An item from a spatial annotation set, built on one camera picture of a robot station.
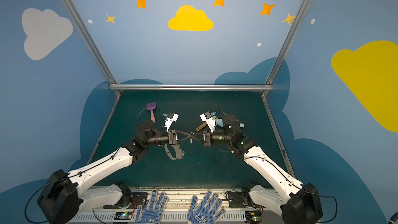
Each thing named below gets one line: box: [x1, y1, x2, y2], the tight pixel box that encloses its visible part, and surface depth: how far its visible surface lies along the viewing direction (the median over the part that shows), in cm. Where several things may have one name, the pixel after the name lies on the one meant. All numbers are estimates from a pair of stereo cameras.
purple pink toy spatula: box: [146, 102, 157, 124], surface depth 113 cm
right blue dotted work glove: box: [187, 189, 226, 224], surface depth 73 cm
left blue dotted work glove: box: [134, 189, 169, 224], surface depth 72 cm
